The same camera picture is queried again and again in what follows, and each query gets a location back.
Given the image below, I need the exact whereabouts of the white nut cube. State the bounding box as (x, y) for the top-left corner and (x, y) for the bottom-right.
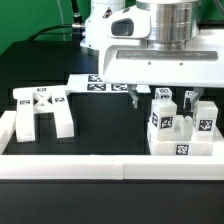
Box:
(155, 87), (172, 99)
(183, 90), (194, 111)

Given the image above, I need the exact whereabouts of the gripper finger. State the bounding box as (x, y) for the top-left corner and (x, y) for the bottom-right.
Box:
(127, 84), (138, 109)
(183, 87), (204, 111)

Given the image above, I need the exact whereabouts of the white marker base plate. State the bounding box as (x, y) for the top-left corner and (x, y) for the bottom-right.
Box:
(66, 73), (152, 95)

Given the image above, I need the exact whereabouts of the black cable with connector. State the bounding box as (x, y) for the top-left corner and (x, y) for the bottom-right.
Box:
(27, 22), (87, 42)

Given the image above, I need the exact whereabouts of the white chair seat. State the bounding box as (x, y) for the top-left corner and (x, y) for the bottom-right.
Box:
(147, 115), (224, 156)

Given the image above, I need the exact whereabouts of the white chair back frame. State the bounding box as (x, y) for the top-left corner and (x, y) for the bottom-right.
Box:
(13, 85), (74, 142)

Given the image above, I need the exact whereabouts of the white nut cube left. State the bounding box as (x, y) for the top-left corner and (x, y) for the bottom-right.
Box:
(155, 87), (172, 99)

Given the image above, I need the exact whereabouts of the white nut cube right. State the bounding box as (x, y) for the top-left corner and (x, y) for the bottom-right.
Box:
(183, 90), (194, 111)

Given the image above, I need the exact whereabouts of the white U-shaped fence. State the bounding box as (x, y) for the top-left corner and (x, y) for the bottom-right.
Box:
(0, 111), (224, 180)

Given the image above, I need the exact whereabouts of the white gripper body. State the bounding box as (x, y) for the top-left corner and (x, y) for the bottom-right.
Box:
(98, 4), (224, 88)

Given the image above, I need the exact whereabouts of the black upright cable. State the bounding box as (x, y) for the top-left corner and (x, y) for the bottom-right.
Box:
(70, 0), (83, 24)

